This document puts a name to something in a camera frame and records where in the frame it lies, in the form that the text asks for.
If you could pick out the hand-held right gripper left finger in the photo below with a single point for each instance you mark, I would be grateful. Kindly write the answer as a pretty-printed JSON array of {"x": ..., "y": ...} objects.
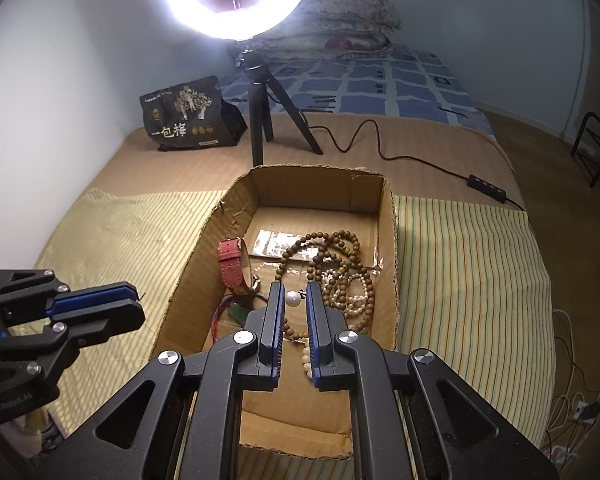
[{"x": 272, "y": 330}]

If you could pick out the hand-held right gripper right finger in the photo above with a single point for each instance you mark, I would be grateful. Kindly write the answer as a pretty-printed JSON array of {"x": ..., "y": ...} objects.
[{"x": 316, "y": 330}]

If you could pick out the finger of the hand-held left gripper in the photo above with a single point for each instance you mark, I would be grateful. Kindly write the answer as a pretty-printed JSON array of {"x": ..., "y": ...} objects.
[
  {"x": 105, "y": 322},
  {"x": 95, "y": 295}
]

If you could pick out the white pearl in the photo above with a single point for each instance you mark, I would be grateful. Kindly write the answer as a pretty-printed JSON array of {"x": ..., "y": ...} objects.
[{"x": 293, "y": 298}]

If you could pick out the cardboard box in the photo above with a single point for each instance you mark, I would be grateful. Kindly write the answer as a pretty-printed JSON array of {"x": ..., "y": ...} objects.
[{"x": 300, "y": 190}]

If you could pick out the tan bed sheet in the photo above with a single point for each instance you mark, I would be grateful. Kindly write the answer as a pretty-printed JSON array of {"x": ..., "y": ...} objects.
[{"x": 155, "y": 170}]

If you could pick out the striped yellow cloth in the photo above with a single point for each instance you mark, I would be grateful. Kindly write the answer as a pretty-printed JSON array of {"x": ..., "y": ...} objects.
[{"x": 455, "y": 260}]

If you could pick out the black printed bag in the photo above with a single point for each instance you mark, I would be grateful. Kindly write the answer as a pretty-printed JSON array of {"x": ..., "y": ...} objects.
[{"x": 190, "y": 125}]

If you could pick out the black tripod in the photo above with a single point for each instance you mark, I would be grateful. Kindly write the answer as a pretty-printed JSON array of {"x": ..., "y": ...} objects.
[{"x": 257, "y": 110}]

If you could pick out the blue checked bed sheet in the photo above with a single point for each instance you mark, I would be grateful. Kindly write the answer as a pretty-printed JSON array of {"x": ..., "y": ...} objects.
[{"x": 380, "y": 80}]

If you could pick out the white power strip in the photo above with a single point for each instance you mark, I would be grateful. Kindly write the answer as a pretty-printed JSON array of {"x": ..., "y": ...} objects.
[{"x": 590, "y": 410}]

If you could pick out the black metal rack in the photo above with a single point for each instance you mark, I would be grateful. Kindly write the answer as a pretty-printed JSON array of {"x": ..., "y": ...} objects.
[{"x": 586, "y": 118}]

